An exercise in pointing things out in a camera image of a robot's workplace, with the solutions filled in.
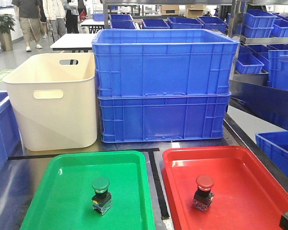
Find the lower stacked blue crate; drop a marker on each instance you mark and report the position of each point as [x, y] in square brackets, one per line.
[143, 119]

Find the green push button switch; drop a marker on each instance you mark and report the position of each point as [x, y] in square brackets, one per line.
[102, 200]

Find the red plastic tray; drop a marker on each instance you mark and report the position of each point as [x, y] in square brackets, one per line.
[246, 195]

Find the red push button switch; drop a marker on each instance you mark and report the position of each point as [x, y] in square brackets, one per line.
[203, 196]

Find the white table background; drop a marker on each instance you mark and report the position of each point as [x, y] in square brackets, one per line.
[74, 42]

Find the upper stacked blue crate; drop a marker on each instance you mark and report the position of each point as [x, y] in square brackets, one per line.
[162, 62]

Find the blue bin bottom right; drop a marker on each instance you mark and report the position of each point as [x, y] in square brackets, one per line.
[275, 146]

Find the blue bin left foreground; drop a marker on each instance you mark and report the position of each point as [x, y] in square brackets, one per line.
[9, 132]

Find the cream plastic basket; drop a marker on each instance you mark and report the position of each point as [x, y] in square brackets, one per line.
[54, 101]

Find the person in grey trousers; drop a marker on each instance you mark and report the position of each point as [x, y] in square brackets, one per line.
[55, 15]

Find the stacked blue crate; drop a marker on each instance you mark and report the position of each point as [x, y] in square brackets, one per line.
[162, 62]
[143, 119]

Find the green plastic tray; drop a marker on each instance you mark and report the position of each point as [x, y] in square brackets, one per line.
[63, 200]

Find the potted plant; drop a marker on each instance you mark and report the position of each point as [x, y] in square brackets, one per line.
[7, 23]

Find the person in khaki trousers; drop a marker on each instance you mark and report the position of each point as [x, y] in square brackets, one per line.
[28, 14]

